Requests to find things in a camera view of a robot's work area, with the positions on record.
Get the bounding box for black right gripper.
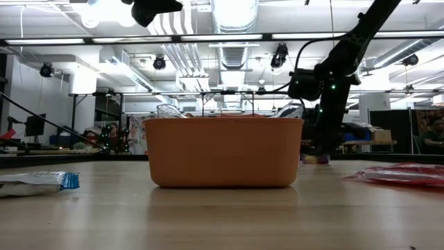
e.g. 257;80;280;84
288;68;361;157

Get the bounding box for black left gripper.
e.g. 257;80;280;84
121;0;184;28

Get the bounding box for blue white candy bar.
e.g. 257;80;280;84
0;171;80;198

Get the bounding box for pink candy pack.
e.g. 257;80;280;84
345;172;444;187

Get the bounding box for red candy pack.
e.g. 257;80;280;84
379;162;444;174

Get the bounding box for blue storage bin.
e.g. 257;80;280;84
345;130;373;143

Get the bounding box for black overhead crossbar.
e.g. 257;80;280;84
0;31;444;47

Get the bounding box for cardboard box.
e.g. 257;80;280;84
371;128;393;142

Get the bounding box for white pillar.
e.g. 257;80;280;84
359;92;392;123

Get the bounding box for white ceiling pipes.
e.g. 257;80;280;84
147;0;211;79

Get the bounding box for black partition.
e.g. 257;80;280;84
369;109;413;154

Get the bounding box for patterned rug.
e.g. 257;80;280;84
415;108;444;156

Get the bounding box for clear packets inside bin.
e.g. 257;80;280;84
156;102;305;119

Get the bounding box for person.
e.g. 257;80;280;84
418;117;444;156

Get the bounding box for orange plastic bin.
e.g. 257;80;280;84
143;117;305;189

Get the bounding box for floral cloth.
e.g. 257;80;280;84
127;115;148;156

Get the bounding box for black monitor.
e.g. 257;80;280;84
24;113;46;138

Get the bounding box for silver ventilation duct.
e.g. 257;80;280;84
210;0;260;109

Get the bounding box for black background frame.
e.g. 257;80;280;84
69;88;444;140

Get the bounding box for black aluminium table frame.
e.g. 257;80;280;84
0;92;444;169

